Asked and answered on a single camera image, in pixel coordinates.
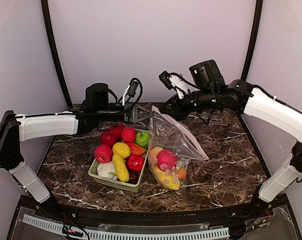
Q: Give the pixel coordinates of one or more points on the orange toy bitter gourd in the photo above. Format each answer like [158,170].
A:
[136,149]

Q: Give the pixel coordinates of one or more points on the red toy tomato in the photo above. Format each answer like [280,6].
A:
[103,153]
[128,134]

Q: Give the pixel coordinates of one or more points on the dark red toy fruit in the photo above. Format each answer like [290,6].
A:
[133,177]

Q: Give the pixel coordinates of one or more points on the pale green plastic basket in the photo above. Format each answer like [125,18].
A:
[117,183]

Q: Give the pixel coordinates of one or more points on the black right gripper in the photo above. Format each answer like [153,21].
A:
[177,108]

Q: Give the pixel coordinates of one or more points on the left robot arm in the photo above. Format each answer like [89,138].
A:
[94,110]

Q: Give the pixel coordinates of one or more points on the yellow toy mango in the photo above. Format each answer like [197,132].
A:
[168,178]

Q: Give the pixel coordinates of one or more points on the red toy apple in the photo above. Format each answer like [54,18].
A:
[166,160]

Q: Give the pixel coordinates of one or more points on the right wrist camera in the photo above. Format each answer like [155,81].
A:
[177,82]

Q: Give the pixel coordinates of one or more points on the clear dotted zip bag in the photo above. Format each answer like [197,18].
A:
[172,135]

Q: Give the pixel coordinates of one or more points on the yellow toy lemon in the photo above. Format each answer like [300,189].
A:
[121,149]

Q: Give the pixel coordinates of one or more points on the tan toy potato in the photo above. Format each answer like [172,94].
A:
[153,156]

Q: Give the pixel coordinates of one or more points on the yellow toy corn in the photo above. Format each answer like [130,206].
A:
[120,168]

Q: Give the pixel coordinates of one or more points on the black front rail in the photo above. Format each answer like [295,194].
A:
[91,217]

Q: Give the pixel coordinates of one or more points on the white slotted cable duct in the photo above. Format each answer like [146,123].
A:
[128,232]

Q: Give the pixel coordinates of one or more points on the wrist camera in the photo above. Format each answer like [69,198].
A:
[177,82]
[130,91]

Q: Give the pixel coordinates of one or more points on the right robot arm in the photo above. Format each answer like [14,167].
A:
[243,98]

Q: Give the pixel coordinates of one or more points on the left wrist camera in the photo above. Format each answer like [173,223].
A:
[130,91]

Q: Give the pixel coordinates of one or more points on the white toy garlic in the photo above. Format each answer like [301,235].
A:
[107,170]

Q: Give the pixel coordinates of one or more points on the red toy bell pepper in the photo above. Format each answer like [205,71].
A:
[135,163]

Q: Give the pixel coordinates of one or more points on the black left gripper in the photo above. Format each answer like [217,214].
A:
[128,113]

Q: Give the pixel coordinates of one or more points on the orange green toy mango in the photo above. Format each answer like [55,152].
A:
[181,173]

